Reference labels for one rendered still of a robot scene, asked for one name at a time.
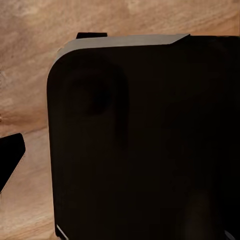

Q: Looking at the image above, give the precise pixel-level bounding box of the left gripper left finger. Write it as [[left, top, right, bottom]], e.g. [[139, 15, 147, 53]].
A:
[[0, 133, 26, 192]]

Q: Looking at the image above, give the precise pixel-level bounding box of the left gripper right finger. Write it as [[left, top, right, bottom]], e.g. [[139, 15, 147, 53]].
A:
[[224, 133, 240, 172]]

